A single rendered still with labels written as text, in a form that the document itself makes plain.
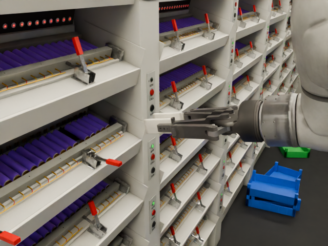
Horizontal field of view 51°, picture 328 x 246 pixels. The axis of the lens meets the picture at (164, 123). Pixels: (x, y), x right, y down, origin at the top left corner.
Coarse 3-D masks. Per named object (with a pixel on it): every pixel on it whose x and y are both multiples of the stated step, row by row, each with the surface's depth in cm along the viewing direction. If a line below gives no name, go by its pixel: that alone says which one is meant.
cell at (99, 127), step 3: (84, 117) 88; (87, 117) 88; (84, 120) 88; (87, 120) 87; (90, 120) 87; (90, 123) 87; (93, 123) 87; (96, 123) 87; (96, 126) 86; (99, 126) 86; (102, 126) 87; (99, 129) 86
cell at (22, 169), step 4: (0, 156) 68; (4, 156) 68; (8, 156) 68; (0, 160) 68; (4, 160) 67; (8, 160) 67; (12, 160) 67; (8, 164) 67; (12, 164) 67; (16, 164) 67; (20, 164) 67; (12, 168) 67; (16, 168) 66; (20, 168) 66; (24, 168) 66; (20, 172) 66
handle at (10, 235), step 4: (0, 232) 52; (4, 232) 52; (8, 232) 52; (0, 236) 51; (4, 236) 51; (8, 236) 51; (12, 236) 51; (16, 236) 51; (4, 240) 51; (8, 240) 50; (12, 240) 50; (16, 240) 50; (20, 240) 51; (12, 244) 50; (16, 244) 50
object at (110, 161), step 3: (96, 153) 75; (93, 156) 75; (96, 159) 74; (99, 159) 74; (102, 159) 74; (105, 159) 74; (108, 159) 74; (111, 159) 74; (105, 162) 73; (108, 162) 73; (111, 162) 72; (114, 162) 72; (117, 162) 72; (120, 162) 72; (114, 165) 72; (117, 165) 72; (120, 165) 72
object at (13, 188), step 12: (108, 132) 84; (84, 144) 78; (96, 144) 81; (108, 144) 83; (60, 156) 72; (72, 156) 74; (36, 168) 67; (48, 168) 68; (60, 168) 71; (24, 180) 63; (36, 180) 66; (48, 180) 67; (0, 192) 59; (12, 192) 61; (0, 204) 59
